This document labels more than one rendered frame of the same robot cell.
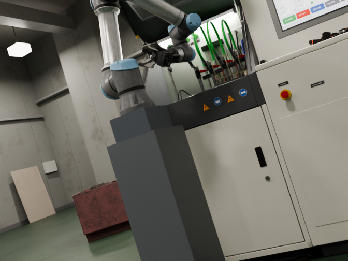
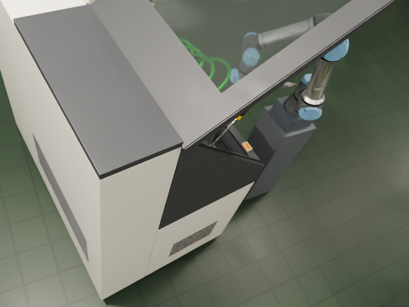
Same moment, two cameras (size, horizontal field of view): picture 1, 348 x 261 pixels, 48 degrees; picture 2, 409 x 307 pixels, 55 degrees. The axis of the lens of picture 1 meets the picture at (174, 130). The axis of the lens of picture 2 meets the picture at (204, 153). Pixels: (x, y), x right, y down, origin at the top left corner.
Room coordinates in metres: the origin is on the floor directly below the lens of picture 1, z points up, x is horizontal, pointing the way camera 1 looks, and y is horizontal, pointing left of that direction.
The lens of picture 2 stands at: (3.38, 0.29, 2.49)
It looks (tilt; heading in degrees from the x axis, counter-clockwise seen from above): 54 degrees down; 199
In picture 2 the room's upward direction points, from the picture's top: 21 degrees clockwise
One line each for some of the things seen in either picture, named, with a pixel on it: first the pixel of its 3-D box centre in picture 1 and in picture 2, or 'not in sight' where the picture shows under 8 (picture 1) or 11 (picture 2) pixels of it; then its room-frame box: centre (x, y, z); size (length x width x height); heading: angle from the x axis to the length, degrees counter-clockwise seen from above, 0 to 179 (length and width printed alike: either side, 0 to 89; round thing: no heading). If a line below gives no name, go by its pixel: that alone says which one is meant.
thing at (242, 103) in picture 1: (197, 110); (218, 125); (2.06, -0.15, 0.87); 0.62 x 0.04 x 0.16; 69
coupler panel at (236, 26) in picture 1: (240, 46); not in sight; (2.44, -0.55, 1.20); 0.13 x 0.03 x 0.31; 69
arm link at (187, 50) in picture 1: (184, 53); not in sight; (1.95, -0.16, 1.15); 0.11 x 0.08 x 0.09; 140
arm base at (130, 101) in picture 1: (134, 101); (300, 100); (1.64, 0.12, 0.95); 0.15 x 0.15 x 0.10
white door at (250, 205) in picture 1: (220, 189); not in sight; (2.05, -0.14, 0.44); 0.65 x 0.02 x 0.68; 69
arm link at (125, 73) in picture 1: (126, 75); (309, 88); (1.64, 0.12, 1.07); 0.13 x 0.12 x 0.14; 29
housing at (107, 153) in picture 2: not in sight; (67, 132); (2.59, -0.72, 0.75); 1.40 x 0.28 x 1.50; 69
